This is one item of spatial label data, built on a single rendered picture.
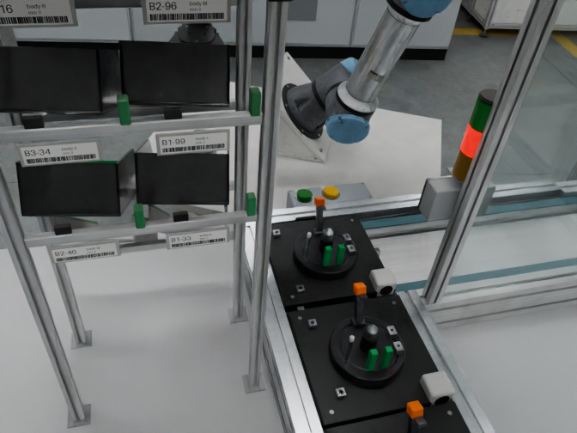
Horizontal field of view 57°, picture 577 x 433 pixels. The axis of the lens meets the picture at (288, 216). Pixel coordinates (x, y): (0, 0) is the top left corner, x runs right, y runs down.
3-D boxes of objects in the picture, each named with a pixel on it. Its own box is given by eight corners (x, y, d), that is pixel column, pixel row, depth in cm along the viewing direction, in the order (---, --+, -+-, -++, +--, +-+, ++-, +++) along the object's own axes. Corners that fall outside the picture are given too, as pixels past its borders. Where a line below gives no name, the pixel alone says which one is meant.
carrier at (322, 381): (286, 318, 107) (291, 276, 99) (397, 300, 113) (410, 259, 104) (322, 432, 90) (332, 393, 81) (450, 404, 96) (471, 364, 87)
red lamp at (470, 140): (454, 143, 93) (463, 119, 90) (480, 142, 94) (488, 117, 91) (469, 161, 89) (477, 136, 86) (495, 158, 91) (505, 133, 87)
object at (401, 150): (197, 82, 201) (197, 76, 199) (439, 126, 190) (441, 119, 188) (111, 196, 149) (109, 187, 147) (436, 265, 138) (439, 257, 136)
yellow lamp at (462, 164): (446, 167, 96) (454, 144, 93) (471, 164, 97) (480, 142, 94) (460, 184, 93) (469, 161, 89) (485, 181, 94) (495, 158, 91)
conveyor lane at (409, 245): (258, 259, 131) (259, 228, 124) (549, 220, 151) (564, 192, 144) (287, 356, 111) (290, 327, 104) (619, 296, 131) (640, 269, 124)
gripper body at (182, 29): (216, 72, 113) (217, 27, 118) (215, 44, 105) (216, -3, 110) (179, 70, 112) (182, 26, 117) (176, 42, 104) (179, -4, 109)
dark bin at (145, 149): (160, 165, 102) (159, 126, 100) (229, 166, 104) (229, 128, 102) (136, 204, 76) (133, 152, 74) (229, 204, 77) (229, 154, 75)
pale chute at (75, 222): (94, 242, 113) (94, 222, 114) (158, 242, 115) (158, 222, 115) (51, 241, 85) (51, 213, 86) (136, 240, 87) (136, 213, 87)
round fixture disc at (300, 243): (286, 237, 121) (287, 231, 120) (343, 230, 125) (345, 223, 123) (302, 283, 111) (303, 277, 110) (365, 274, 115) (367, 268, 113)
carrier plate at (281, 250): (259, 231, 125) (259, 224, 124) (355, 220, 131) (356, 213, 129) (284, 312, 108) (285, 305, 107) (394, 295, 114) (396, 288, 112)
